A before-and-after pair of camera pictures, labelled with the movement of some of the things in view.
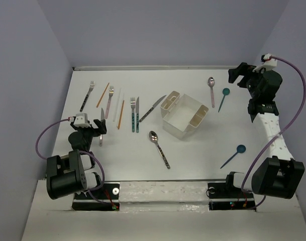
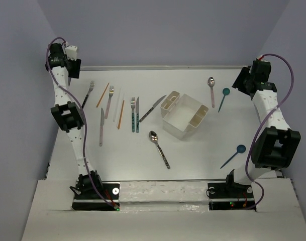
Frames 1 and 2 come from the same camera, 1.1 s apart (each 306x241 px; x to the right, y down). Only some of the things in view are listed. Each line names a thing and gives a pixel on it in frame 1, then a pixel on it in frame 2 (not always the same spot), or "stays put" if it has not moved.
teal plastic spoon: x=225 y=91 stays put
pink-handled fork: x=111 y=92 stays put
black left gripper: x=100 y=124 → x=75 y=73
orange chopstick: x=102 y=95 stays put
